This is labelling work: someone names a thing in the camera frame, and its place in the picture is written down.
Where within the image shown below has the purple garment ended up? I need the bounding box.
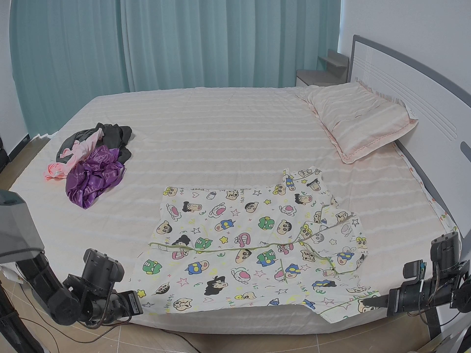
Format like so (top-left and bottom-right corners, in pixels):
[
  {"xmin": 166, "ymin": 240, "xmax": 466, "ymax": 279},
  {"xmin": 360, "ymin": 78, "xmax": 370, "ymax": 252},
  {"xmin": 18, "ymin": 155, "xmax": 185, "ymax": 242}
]
[{"xmin": 65, "ymin": 146, "xmax": 126, "ymax": 209}]

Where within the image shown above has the pink garment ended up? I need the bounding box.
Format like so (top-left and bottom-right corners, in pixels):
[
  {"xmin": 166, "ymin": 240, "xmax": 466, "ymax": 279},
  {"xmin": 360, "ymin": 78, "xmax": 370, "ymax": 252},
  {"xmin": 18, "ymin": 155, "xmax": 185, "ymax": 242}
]
[{"xmin": 43, "ymin": 129, "xmax": 104, "ymax": 182}]

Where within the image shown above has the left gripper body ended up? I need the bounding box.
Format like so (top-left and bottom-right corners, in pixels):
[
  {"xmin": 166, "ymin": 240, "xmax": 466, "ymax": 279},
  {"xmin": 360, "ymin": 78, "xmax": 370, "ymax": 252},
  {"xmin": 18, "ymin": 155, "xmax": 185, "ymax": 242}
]
[{"xmin": 92, "ymin": 288, "xmax": 145, "ymax": 324}]

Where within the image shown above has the cream striped pillow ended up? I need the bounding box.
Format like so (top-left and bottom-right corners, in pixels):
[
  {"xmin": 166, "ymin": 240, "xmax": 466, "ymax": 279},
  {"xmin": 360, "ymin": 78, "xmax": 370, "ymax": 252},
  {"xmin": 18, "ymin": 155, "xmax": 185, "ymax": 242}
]
[{"xmin": 299, "ymin": 81, "xmax": 419, "ymax": 164}]

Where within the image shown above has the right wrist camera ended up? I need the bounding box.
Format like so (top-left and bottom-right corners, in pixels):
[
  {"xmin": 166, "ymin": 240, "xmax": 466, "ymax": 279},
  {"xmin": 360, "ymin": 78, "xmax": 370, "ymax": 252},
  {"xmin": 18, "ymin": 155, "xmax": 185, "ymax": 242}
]
[{"xmin": 403, "ymin": 260, "xmax": 425, "ymax": 280}]

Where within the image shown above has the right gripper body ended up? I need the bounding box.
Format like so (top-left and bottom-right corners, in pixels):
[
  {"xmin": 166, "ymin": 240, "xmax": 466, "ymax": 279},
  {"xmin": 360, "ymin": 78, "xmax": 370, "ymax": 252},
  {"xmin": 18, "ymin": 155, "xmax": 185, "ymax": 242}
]
[{"xmin": 386, "ymin": 283, "xmax": 431, "ymax": 317}]

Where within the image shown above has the blue-green curtain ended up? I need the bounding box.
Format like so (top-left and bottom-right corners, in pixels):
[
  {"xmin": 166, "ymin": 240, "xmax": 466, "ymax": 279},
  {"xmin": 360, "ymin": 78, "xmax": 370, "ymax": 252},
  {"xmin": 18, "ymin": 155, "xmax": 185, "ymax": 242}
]
[
  {"xmin": 119, "ymin": 0, "xmax": 343, "ymax": 89},
  {"xmin": 9, "ymin": 0, "xmax": 131, "ymax": 139}
]

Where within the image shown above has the white printed pyjama top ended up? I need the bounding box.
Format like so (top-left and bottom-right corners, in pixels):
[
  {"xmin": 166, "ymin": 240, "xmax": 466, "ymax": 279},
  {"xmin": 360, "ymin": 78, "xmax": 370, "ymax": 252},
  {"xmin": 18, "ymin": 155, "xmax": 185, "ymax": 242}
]
[{"xmin": 129, "ymin": 166, "xmax": 380, "ymax": 324}]

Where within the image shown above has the black chest of drawers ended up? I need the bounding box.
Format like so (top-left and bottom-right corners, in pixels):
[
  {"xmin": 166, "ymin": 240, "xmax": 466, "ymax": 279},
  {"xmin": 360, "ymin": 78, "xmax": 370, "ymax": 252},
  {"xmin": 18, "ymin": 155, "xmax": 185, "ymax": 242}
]
[{"xmin": 0, "ymin": 136, "xmax": 9, "ymax": 174}]

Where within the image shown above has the dark grey garment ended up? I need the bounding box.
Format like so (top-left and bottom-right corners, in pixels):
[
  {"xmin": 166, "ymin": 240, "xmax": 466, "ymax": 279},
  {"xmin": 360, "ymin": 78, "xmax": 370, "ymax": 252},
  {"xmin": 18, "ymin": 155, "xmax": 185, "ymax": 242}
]
[{"xmin": 55, "ymin": 122, "xmax": 133, "ymax": 164}]

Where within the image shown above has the grey bedside table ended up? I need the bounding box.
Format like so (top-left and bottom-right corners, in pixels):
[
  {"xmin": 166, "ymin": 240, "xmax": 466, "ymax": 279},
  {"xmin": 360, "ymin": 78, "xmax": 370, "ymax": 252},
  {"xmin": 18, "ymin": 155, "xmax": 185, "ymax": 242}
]
[{"xmin": 296, "ymin": 49, "xmax": 349, "ymax": 87}]

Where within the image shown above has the bed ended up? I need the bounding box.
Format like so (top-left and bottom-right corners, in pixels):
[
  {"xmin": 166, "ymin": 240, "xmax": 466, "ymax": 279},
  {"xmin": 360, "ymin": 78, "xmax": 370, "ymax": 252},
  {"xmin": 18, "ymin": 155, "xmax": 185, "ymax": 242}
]
[{"xmin": 0, "ymin": 35, "xmax": 471, "ymax": 339}]

